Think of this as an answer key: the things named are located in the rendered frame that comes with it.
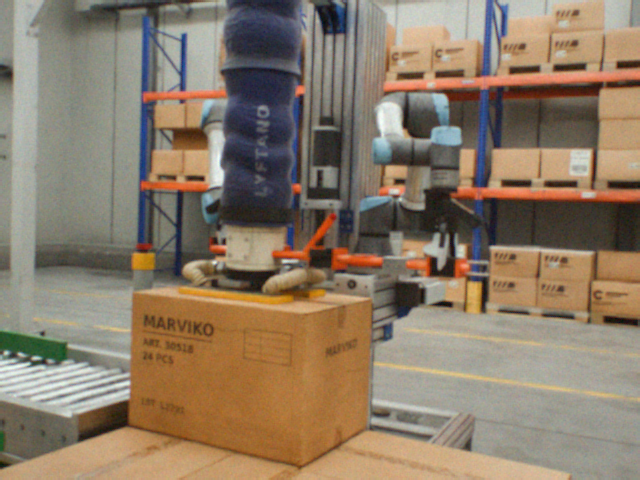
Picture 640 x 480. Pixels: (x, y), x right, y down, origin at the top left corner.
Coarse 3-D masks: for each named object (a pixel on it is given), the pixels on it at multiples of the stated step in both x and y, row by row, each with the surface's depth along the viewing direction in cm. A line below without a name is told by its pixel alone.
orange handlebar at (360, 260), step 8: (216, 248) 210; (224, 248) 208; (288, 248) 229; (272, 256) 200; (280, 256) 199; (288, 256) 197; (296, 256) 196; (304, 256) 195; (344, 256) 189; (352, 256) 188; (360, 256) 186; (368, 256) 186; (352, 264) 187; (360, 264) 187; (368, 264) 185; (376, 264) 184; (408, 264) 179; (416, 264) 178; (424, 264) 177; (464, 264) 174; (464, 272) 174
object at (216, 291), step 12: (180, 288) 202; (192, 288) 201; (204, 288) 200; (216, 288) 199; (228, 288) 200; (240, 288) 201; (252, 288) 194; (240, 300) 192; (252, 300) 190; (264, 300) 188; (276, 300) 187; (288, 300) 192
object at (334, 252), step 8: (312, 248) 193; (320, 248) 197; (328, 248) 199; (336, 248) 190; (344, 248) 194; (312, 256) 192; (320, 256) 191; (328, 256) 190; (336, 256) 190; (312, 264) 191; (320, 264) 190; (328, 264) 189; (336, 264) 190; (344, 264) 194
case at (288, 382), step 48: (144, 336) 202; (192, 336) 193; (240, 336) 185; (288, 336) 178; (336, 336) 190; (144, 384) 202; (192, 384) 194; (240, 384) 186; (288, 384) 178; (336, 384) 192; (192, 432) 194; (240, 432) 186; (288, 432) 179; (336, 432) 194
